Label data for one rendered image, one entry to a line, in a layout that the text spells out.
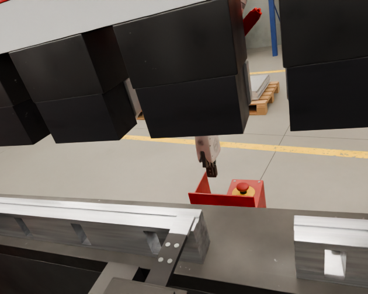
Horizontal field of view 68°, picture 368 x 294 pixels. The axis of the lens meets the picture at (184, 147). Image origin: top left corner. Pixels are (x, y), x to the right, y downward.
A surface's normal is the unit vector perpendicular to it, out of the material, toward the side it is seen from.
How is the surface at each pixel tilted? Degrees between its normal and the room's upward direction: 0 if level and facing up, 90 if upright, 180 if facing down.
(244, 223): 0
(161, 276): 0
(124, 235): 90
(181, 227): 0
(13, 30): 90
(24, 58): 90
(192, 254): 90
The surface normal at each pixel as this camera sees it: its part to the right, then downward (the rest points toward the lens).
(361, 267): -0.33, 0.51
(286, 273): -0.22, -0.86
